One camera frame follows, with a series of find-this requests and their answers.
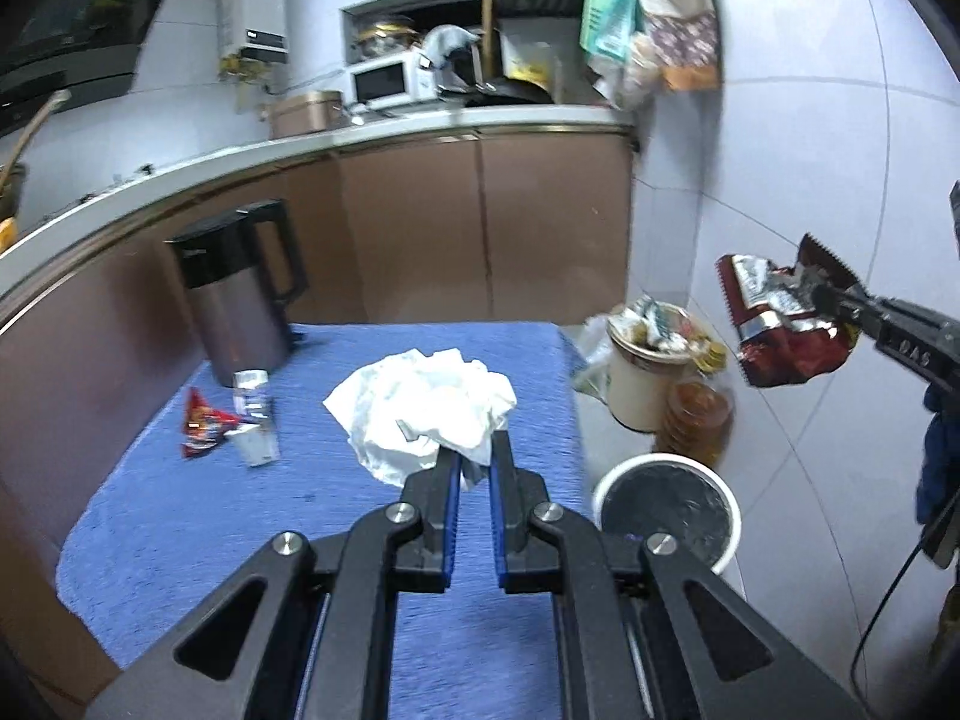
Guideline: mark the white round waste bin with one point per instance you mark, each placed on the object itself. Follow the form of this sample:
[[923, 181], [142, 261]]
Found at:
[[667, 502]]

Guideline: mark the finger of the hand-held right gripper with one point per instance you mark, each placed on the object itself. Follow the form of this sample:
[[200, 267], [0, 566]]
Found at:
[[911, 349], [840, 292]]

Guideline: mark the white paper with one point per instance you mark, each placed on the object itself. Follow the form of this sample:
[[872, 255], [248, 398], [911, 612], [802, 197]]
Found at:
[[427, 412]]

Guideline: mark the blue mat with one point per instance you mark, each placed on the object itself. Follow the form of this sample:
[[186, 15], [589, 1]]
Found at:
[[225, 540]]

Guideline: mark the pot with wooden spoon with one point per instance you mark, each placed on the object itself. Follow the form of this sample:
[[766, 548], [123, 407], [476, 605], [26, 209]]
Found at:
[[15, 187]]

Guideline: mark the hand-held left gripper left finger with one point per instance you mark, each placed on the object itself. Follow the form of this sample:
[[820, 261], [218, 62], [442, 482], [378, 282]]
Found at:
[[450, 532]]

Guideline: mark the pile of mixed wrappers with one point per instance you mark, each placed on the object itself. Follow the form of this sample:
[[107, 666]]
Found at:
[[664, 322]]

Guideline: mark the white microwave oven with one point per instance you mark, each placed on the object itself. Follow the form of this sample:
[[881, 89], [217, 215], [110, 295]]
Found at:
[[382, 81]]

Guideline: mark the white plastic bag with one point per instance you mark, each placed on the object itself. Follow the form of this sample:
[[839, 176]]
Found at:
[[448, 52]]

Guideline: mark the black range hood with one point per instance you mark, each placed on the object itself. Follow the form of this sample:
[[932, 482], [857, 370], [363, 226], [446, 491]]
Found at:
[[67, 22]]

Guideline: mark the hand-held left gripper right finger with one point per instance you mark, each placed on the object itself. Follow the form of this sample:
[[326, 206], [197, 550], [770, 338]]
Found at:
[[499, 532]]

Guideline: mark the small red snack wrapper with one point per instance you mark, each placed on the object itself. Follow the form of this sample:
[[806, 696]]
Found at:
[[204, 424]]

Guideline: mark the dark red snack bag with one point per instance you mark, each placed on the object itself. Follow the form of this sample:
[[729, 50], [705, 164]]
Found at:
[[780, 330]]

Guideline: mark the black wok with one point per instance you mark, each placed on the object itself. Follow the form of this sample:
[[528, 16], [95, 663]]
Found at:
[[499, 92]]

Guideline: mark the white wall water heater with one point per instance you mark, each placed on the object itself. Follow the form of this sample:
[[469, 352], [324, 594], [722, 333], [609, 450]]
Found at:
[[251, 22]]

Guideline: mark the kitchen counter with brown cabinets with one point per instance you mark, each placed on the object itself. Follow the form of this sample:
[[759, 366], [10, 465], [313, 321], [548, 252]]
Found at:
[[420, 225]]

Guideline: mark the green hanging bag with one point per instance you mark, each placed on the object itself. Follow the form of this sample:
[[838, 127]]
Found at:
[[606, 19]]

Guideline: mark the person's right forearm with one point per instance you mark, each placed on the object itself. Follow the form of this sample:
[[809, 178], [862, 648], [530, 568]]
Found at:
[[939, 457]]

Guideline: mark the dark electric kettle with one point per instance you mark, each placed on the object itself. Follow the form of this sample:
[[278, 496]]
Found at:
[[232, 300]]

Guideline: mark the cream plastic bucket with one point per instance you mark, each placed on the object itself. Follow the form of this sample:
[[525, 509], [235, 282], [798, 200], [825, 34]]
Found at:
[[637, 390]]

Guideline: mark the patterned hanging cloth bag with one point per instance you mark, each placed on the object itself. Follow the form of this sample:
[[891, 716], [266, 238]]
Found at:
[[679, 15]]

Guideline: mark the brown metal box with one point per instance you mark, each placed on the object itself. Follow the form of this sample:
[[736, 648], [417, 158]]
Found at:
[[306, 114]]

